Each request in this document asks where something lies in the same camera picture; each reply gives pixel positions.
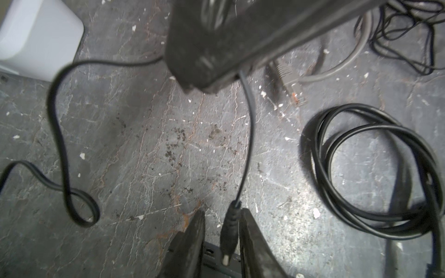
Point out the white digital clock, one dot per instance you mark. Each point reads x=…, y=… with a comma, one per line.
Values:
x=38, y=38

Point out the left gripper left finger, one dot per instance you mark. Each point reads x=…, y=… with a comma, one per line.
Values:
x=186, y=260

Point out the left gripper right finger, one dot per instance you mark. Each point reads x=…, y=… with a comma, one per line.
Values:
x=257, y=259

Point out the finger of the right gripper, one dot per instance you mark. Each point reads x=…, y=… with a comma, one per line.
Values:
x=206, y=50

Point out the black perforated box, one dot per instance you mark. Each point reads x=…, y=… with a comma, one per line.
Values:
x=210, y=266

